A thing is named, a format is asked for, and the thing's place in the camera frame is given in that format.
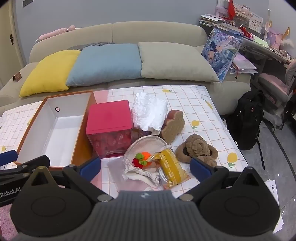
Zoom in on white crumpled plastic bag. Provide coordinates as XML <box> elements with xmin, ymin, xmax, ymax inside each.
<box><xmin>131</xmin><ymin>92</ymin><xmax>168</xmax><ymax>135</ymax></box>

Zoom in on grey green pillow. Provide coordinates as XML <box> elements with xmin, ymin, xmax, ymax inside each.
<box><xmin>138</xmin><ymin>41</ymin><xmax>220</xmax><ymax>83</ymax></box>

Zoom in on orange cardboard box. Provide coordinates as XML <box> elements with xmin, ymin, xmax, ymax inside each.
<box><xmin>14</xmin><ymin>90</ymin><xmax>100</xmax><ymax>168</ymax></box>

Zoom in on beige sofa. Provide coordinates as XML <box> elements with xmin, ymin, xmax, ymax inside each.
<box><xmin>0</xmin><ymin>22</ymin><xmax>252</xmax><ymax>114</ymax></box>

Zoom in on yellow pillow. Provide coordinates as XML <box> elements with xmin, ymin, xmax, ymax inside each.
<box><xmin>19</xmin><ymin>49</ymin><xmax>81</xmax><ymax>98</ymax></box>

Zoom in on yellow snack packet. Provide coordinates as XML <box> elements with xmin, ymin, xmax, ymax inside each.
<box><xmin>149</xmin><ymin>148</ymin><xmax>191</xmax><ymax>189</ymax></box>

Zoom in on orange and red crochet fruit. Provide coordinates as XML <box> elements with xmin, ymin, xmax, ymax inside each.
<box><xmin>132</xmin><ymin>151</ymin><xmax>154</xmax><ymax>168</ymax></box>

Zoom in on toast shaped plush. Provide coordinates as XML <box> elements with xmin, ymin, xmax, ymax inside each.
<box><xmin>159</xmin><ymin>110</ymin><xmax>185</xmax><ymax>144</ymax></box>

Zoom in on pink lidded clear container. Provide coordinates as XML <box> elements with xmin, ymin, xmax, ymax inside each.
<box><xmin>86</xmin><ymin>100</ymin><xmax>134</xmax><ymax>159</ymax></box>

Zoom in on cream door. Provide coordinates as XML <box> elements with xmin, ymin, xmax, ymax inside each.
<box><xmin>0</xmin><ymin>0</ymin><xmax>26</xmax><ymax>71</ymax></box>

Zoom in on white papers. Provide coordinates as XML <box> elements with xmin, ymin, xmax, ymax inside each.
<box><xmin>263</xmin><ymin>178</ymin><xmax>285</xmax><ymax>232</ymax></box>

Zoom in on light blue pillow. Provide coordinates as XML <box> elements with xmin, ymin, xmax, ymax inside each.
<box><xmin>66</xmin><ymin>43</ymin><xmax>142</xmax><ymax>87</ymax></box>

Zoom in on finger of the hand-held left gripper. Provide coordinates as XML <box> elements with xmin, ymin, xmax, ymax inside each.
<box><xmin>0</xmin><ymin>150</ymin><xmax>19</xmax><ymax>167</ymax></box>
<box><xmin>0</xmin><ymin>155</ymin><xmax>51</xmax><ymax>182</ymax></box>

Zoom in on black backpack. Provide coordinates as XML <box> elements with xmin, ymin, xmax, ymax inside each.
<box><xmin>231</xmin><ymin>90</ymin><xmax>266</xmax><ymax>170</ymax></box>

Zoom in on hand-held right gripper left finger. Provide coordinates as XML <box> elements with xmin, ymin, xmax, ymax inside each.
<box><xmin>23</xmin><ymin>157</ymin><xmax>114</xmax><ymax>202</ymax></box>

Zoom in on pink fluffy rug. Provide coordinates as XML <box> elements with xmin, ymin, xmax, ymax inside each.
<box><xmin>0</xmin><ymin>204</ymin><xmax>17</xmax><ymax>241</ymax></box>

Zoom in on red hanging ornament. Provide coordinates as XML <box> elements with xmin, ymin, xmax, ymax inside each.
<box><xmin>225</xmin><ymin>0</ymin><xmax>237</xmax><ymax>18</ymax></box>

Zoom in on pink unicorn plush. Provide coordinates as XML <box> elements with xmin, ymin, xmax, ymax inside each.
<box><xmin>265</xmin><ymin>27</ymin><xmax>290</xmax><ymax>49</ymax></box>

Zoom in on pink folders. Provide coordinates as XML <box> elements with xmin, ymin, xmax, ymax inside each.
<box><xmin>230</xmin><ymin>54</ymin><xmax>259</xmax><ymax>75</ymax></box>

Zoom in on pile of books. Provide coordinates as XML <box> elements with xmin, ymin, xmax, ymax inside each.
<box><xmin>198</xmin><ymin>13</ymin><xmax>246</xmax><ymax>36</ymax></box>

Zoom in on brown knotted plush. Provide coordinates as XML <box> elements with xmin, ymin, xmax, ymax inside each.
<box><xmin>174</xmin><ymin>134</ymin><xmax>219</xmax><ymax>168</ymax></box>

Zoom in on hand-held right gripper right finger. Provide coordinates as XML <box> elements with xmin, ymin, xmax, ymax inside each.
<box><xmin>178</xmin><ymin>158</ymin><xmax>267</xmax><ymax>202</ymax></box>

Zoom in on pink plush toy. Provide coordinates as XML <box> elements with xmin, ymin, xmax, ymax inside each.
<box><xmin>38</xmin><ymin>25</ymin><xmax>76</xmax><ymax>42</ymax></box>

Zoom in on small purple cloth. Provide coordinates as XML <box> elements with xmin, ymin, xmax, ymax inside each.
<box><xmin>133</xmin><ymin>127</ymin><xmax>152</xmax><ymax>138</ymax></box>

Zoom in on pink and grey chair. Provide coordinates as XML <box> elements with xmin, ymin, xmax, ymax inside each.
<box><xmin>257</xmin><ymin>62</ymin><xmax>296</xmax><ymax>133</ymax></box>

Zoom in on cluttered desk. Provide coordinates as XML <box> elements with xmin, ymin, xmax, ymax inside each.
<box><xmin>238</xmin><ymin>34</ymin><xmax>295</xmax><ymax>77</ymax></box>

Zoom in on lemon print checked tablecloth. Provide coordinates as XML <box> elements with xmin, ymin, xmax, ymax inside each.
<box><xmin>0</xmin><ymin>84</ymin><xmax>249</xmax><ymax>198</ymax></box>

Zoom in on blue printed pillow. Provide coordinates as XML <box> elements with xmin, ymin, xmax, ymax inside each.
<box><xmin>201</xmin><ymin>28</ymin><xmax>244</xmax><ymax>83</ymax></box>

